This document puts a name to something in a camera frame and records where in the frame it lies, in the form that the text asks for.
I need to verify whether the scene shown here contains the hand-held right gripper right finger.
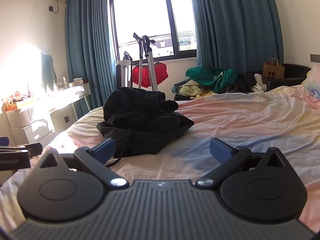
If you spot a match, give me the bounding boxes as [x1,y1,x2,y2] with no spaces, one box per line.
[195,138,288,188]

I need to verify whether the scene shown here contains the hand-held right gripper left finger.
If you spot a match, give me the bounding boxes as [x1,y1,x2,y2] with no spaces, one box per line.
[37,138,129,188]

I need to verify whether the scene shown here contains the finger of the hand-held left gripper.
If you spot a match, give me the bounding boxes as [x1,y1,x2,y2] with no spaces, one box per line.
[0,142,43,157]

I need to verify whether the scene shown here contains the black pants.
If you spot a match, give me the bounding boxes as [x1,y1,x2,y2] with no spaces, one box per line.
[97,87,195,168]

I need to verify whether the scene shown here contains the dark clothes pile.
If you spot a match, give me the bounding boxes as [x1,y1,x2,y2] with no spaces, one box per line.
[225,72,258,94]

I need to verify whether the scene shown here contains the white ribbed storage box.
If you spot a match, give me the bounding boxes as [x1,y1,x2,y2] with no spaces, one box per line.
[5,106,33,128]

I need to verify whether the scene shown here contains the pastel bed sheet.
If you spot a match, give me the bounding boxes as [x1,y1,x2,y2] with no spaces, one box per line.
[0,80,320,233]

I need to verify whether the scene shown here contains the white vanity desk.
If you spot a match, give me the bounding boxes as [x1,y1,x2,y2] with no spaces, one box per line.
[0,82,92,147]

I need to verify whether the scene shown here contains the yellow knit garment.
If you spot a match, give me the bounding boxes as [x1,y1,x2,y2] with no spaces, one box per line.
[178,79,218,98]

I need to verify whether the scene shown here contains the dark laundry basket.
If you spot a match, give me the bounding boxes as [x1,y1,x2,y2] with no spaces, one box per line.
[171,82,190,102]

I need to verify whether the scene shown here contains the white tissue box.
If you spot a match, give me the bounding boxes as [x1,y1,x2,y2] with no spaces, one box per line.
[69,78,87,88]

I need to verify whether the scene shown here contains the green garment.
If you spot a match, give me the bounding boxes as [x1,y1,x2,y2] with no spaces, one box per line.
[185,66,240,93]

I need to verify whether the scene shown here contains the teal framed mirror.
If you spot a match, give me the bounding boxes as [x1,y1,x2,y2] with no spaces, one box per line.
[41,51,57,90]

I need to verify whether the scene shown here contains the red garment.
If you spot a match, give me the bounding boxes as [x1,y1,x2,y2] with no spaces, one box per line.
[132,61,169,85]

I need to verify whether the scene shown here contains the garment steamer with silver pole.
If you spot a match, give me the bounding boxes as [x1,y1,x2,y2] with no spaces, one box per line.
[133,32,159,92]

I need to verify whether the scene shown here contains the brown paper bag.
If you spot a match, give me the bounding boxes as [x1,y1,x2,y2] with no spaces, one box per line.
[262,57,285,80]

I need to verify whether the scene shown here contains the teal curtain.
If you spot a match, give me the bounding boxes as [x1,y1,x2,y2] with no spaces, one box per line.
[187,0,284,71]
[65,0,118,120]

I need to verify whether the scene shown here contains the black armchair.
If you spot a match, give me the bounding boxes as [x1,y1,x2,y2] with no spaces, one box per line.
[246,64,312,92]

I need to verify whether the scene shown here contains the pastel pillow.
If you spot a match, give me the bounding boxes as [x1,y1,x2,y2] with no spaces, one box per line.
[301,65,320,93]

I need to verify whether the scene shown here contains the black framed window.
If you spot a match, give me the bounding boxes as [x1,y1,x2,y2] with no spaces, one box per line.
[106,0,200,62]

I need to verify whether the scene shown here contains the braided steamer hose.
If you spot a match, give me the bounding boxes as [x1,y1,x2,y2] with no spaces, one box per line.
[139,57,145,88]

